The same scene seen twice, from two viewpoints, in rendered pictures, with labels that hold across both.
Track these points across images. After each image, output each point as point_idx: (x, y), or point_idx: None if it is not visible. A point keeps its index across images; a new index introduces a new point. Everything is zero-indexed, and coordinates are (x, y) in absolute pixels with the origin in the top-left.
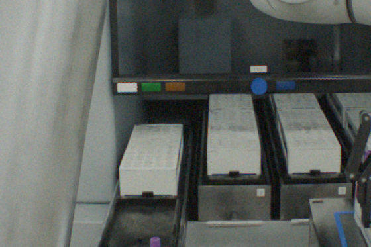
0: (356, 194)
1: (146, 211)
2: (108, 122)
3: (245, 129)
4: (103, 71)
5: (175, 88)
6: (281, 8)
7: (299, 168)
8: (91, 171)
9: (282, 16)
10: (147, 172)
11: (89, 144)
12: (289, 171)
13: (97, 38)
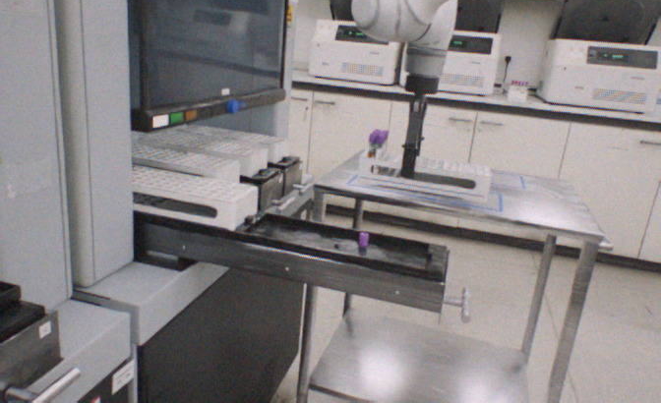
0: (407, 158)
1: (269, 232)
2: (131, 168)
3: (177, 153)
4: (126, 105)
5: (191, 116)
6: (406, 28)
7: (254, 171)
8: (116, 233)
9: (390, 35)
10: (247, 198)
11: (114, 201)
12: (250, 175)
13: None
